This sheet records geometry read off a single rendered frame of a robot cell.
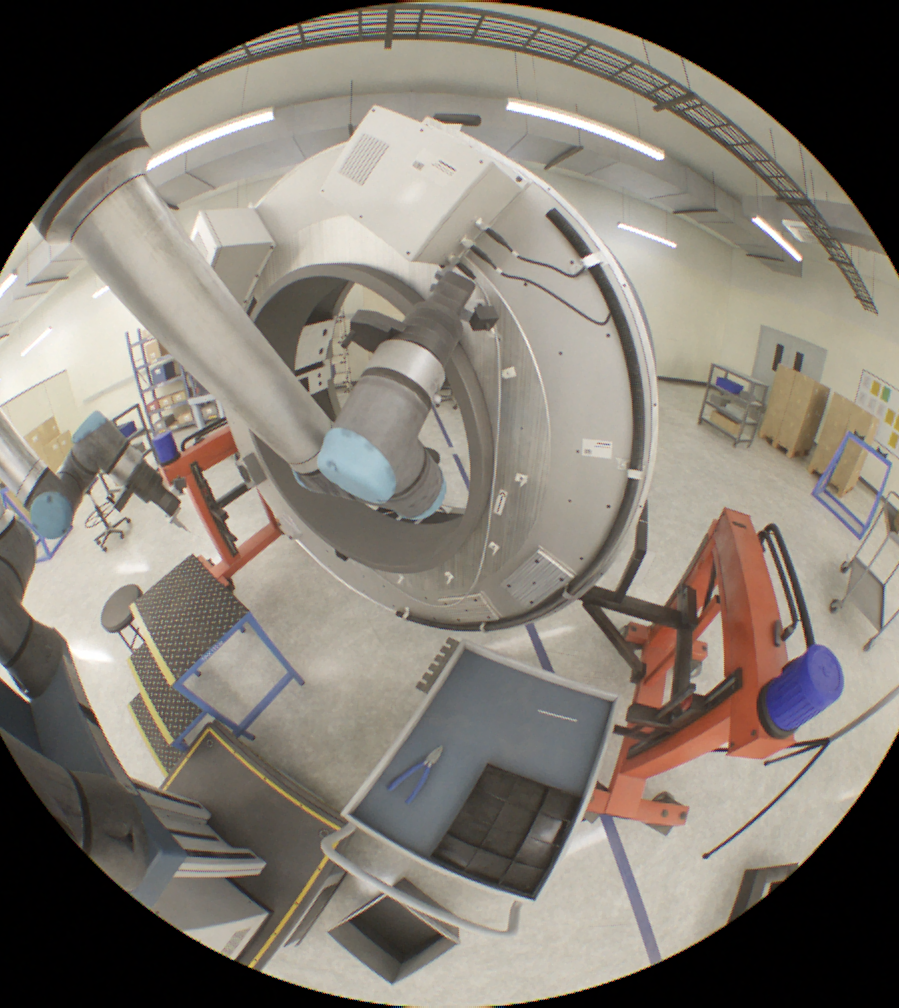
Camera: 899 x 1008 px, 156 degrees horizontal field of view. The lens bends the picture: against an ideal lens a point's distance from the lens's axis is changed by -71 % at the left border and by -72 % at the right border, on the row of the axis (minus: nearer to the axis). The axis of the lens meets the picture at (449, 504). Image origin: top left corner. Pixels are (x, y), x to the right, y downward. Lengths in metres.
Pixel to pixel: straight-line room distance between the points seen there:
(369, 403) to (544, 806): 0.81
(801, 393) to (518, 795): 6.43
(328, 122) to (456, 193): 3.66
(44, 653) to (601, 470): 1.18
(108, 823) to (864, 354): 9.47
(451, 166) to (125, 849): 0.93
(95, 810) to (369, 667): 1.41
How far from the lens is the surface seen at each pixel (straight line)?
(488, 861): 0.81
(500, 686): 0.87
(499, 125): 4.21
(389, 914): 1.55
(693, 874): 1.82
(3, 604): 0.88
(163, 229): 0.34
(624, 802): 1.33
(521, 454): 0.59
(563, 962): 1.69
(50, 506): 0.71
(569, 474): 0.59
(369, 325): 0.40
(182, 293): 0.33
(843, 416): 6.31
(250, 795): 1.33
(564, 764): 0.84
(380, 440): 0.32
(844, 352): 9.08
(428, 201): 0.48
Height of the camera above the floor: 1.46
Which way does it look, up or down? 36 degrees down
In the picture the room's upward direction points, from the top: 2 degrees counter-clockwise
